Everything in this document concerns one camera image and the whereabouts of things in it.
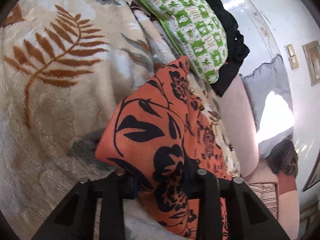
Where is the orange black floral garment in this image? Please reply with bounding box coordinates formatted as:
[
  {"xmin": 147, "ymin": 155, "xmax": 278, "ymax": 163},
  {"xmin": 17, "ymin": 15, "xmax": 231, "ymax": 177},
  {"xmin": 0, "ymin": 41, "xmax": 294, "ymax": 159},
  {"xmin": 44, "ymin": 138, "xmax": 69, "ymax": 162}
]
[{"xmin": 95, "ymin": 56, "xmax": 231, "ymax": 239}]

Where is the striped beige pillow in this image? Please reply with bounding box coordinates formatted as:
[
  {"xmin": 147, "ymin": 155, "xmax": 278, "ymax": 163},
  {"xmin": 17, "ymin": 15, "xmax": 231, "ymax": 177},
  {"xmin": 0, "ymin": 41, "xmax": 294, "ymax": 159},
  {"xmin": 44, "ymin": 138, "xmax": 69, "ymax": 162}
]
[{"xmin": 249, "ymin": 183, "xmax": 278, "ymax": 219}]

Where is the pink quilted headboard cushion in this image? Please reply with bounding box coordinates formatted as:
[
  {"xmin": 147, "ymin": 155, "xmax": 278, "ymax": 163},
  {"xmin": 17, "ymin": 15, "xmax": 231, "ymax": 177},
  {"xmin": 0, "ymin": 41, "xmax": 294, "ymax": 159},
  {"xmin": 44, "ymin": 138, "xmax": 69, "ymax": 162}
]
[{"xmin": 218, "ymin": 76, "xmax": 299, "ymax": 239}]

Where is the dark brown furry cushion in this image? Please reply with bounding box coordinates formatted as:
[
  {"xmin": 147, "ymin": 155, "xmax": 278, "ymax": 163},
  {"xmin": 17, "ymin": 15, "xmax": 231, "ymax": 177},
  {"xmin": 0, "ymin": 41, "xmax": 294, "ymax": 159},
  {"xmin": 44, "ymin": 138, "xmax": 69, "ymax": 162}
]
[{"xmin": 266, "ymin": 139, "xmax": 298, "ymax": 178}]

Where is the grey blue pillow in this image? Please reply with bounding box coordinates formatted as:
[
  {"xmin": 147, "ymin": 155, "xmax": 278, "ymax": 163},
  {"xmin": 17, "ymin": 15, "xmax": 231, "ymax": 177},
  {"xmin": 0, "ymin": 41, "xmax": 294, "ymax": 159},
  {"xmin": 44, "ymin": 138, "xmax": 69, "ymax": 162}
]
[{"xmin": 241, "ymin": 54, "xmax": 295, "ymax": 158}]

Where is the cream leaf print blanket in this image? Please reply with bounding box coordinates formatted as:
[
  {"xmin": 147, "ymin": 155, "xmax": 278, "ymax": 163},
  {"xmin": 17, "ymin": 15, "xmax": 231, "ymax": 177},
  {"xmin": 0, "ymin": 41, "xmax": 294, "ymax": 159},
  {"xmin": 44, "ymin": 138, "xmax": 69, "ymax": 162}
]
[{"xmin": 0, "ymin": 0, "xmax": 242, "ymax": 240}]

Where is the green white patterned pillow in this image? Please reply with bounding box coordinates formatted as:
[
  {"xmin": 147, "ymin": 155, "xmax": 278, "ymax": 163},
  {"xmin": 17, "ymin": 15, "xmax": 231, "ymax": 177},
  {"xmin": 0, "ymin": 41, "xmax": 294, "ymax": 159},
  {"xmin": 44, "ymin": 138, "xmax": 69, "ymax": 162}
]
[{"xmin": 139, "ymin": 0, "xmax": 228, "ymax": 83}]

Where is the gold wall switch plate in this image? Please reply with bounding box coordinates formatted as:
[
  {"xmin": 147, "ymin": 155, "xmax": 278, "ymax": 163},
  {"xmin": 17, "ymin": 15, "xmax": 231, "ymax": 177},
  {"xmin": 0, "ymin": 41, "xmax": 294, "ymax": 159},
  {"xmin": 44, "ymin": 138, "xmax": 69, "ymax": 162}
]
[{"xmin": 285, "ymin": 44, "xmax": 299, "ymax": 70}]

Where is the gold framed wall picture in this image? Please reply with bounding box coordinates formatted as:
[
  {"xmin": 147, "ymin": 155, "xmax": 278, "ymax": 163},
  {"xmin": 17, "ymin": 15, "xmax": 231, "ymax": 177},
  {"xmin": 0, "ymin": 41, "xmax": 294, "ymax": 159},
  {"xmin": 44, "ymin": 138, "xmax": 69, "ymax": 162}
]
[{"xmin": 303, "ymin": 41, "xmax": 320, "ymax": 86}]

